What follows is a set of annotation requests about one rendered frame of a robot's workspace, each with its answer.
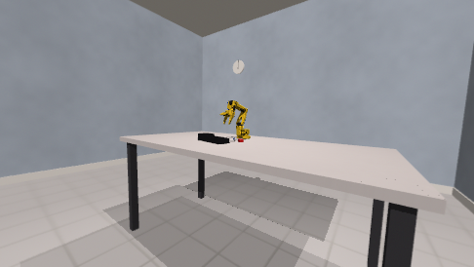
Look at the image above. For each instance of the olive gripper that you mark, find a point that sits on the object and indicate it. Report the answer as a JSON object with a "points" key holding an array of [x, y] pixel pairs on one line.
{"points": [[226, 114]]}

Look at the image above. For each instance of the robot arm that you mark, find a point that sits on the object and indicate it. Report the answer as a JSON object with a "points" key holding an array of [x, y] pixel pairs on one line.
{"points": [[241, 133]]}

